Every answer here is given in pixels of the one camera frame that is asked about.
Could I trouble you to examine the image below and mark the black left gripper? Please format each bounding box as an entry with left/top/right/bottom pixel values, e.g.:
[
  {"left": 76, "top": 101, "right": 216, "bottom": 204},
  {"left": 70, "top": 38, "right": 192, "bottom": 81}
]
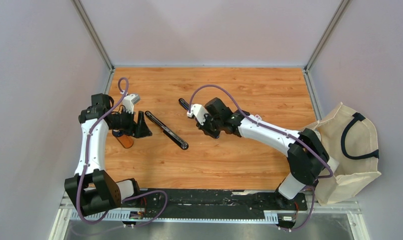
[{"left": 109, "top": 107, "right": 152, "bottom": 139}]

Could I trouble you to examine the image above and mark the black stapler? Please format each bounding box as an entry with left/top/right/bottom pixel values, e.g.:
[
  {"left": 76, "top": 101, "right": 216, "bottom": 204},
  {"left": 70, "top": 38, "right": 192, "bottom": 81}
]
[{"left": 144, "top": 110, "right": 189, "bottom": 150}]

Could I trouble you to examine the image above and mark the blue stapler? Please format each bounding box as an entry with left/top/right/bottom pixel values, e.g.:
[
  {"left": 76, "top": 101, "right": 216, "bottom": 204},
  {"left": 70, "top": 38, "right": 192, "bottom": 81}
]
[{"left": 178, "top": 98, "right": 190, "bottom": 111}]

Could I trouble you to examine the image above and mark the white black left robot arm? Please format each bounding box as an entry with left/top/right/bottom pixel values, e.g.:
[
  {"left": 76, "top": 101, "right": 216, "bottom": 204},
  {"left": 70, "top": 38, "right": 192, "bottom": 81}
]
[{"left": 64, "top": 93, "right": 152, "bottom": 217}]

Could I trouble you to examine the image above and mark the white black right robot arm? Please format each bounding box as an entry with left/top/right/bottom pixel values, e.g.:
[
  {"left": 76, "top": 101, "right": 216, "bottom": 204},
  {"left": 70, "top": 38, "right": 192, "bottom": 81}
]
[{"left": 186, "top": 97, "right": 339, "bottom": 210}]

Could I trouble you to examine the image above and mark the orange round object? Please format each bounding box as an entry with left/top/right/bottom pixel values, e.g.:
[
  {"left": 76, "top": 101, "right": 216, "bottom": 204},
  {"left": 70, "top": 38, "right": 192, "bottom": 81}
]
[{"left": 112, "top": 130, "right": 134, "bottom": 149}]

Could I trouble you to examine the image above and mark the beige tote bag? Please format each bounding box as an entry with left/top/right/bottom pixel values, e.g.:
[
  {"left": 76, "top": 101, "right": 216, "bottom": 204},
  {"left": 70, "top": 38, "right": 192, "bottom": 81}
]
[{"left": 306, "top": 103, "right": 381, "bottom": 206}]

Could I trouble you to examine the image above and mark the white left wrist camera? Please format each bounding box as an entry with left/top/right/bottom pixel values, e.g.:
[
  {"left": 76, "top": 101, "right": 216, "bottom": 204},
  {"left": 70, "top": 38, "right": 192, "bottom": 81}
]
[{"left": 122, "top": 93, "right": 141, "bottom": 114}]

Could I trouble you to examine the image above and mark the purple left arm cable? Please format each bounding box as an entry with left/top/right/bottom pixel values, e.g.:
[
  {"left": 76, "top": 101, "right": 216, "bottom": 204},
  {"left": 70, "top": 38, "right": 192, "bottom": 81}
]
[{"left": 75, "top": 77, "right": 169, "bottom": 229}]

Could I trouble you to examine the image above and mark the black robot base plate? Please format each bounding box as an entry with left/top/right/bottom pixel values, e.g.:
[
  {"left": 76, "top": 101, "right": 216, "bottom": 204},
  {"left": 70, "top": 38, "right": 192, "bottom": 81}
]
[{"left": 121, "top": 188, "right": 308, "bottom": 221}]

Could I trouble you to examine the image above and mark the aluminium frame rail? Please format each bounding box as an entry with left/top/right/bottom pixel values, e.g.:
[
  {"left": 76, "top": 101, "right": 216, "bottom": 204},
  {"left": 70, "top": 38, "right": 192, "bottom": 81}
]
[{"left": 55, "top": 198, "right": 363, "bottom": 224}]

